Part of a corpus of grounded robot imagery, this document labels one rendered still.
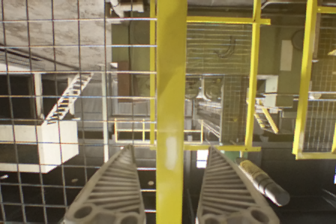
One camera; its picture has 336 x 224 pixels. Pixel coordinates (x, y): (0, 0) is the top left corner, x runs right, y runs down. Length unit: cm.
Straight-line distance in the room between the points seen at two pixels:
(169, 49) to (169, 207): 28
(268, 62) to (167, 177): 234
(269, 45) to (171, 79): 236
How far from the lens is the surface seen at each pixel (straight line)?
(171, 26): 25
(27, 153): 959
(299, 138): 184
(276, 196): 152
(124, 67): 199
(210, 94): 207
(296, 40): 275
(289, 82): 265
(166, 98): 22
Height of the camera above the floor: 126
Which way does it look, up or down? 6 degrees up
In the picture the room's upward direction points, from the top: 179 degrees counter-clockwise
